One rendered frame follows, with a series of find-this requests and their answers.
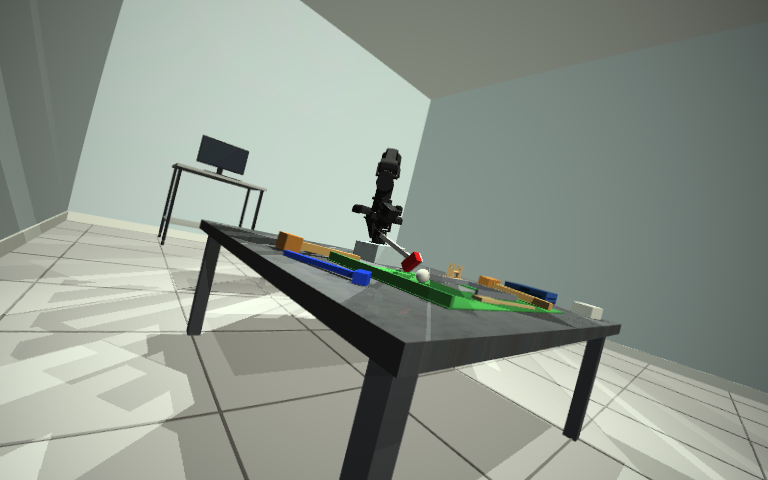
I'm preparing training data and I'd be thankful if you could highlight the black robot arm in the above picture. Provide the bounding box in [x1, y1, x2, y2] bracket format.
[369, 148, 403, 245]

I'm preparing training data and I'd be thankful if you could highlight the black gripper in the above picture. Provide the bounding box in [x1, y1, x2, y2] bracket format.
[352, 193, 403, 239]

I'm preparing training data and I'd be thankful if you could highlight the white golf ball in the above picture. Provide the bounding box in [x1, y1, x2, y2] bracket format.
[416, 269, 430, 283]

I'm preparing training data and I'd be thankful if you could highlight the orange flat bar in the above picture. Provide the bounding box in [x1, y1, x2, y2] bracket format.
[477, 276, 553, 311]
[276, 231, 361, 261]

